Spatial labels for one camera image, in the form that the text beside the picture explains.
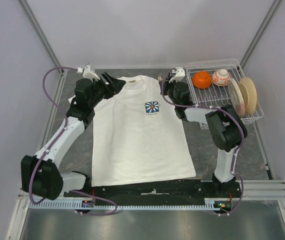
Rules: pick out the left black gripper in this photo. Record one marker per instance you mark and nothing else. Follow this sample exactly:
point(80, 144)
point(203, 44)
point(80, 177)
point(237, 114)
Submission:
point(117, 85)

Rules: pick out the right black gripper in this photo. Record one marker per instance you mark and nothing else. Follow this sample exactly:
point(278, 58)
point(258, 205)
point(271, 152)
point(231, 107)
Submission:
point(166, 84)

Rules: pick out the white t-shirt with flower print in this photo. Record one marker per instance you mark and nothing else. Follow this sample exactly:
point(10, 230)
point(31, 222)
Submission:
point(138, 138)

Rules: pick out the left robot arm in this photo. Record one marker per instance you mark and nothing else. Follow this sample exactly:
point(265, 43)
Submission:
point(40, 175)

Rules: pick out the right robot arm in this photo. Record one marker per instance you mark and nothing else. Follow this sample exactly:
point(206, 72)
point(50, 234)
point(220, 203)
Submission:
point(225, 126)

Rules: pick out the white bowl orange circles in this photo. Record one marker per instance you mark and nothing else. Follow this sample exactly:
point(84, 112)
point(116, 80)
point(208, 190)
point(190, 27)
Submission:
point(221, 77)

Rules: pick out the white plate pink rim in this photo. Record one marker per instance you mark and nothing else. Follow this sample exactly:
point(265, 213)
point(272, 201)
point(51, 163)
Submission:
point(236, 97)

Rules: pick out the beige plate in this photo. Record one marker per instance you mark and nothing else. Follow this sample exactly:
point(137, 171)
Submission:
point(249, 94)

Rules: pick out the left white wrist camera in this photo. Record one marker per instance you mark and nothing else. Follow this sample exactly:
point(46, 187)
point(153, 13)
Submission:
point(88, 72)

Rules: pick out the white wire dish rack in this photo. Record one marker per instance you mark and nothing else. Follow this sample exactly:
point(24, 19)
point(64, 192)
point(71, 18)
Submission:
point(216, 96)

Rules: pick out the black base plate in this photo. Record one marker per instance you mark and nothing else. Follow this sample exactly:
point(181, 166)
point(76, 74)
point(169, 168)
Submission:
point(145, 199)

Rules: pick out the light blue cable duct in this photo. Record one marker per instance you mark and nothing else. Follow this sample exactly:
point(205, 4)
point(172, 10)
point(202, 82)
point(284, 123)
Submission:
point(81, 204)

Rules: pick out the aluminium frame rail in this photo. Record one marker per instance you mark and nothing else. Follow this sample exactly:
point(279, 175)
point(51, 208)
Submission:
point(190, 188)

